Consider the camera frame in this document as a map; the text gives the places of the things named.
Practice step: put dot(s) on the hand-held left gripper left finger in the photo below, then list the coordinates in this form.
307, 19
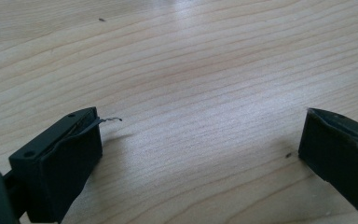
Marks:
59, 165

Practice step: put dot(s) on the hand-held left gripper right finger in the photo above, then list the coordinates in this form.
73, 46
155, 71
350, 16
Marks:
338, 152

